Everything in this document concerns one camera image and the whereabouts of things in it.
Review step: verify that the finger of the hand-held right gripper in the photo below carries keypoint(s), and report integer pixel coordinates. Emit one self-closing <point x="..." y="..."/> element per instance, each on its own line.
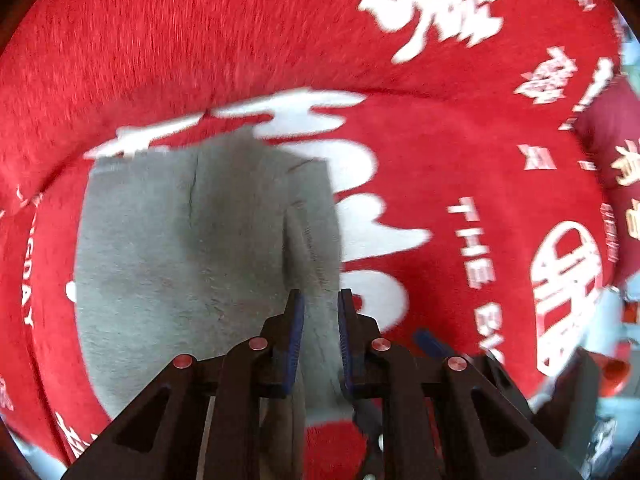
<point x="431" y="342"/>
<point x="369" y="425"/>

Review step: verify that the grey knit garment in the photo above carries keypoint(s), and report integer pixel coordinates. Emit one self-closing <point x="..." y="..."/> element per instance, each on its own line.
<point x="175" y="260"/>

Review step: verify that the red printed blanket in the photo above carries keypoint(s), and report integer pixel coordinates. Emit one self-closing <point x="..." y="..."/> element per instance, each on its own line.
<point x="200" y="35"/>

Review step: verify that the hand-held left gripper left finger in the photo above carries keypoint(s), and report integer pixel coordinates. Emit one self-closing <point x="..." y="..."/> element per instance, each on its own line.
<point x="296" y="340"/>

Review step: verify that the dark red printed pillow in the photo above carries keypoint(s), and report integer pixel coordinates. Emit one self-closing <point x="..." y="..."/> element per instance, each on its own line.
<point x="610" y="130"/>

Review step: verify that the small red object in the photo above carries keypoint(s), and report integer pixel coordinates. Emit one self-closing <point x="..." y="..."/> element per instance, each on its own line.
<point x="616" y="367"/>

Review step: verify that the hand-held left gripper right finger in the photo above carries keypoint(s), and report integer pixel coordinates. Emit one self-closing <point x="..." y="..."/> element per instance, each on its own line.
<point x="346" y="345"/>

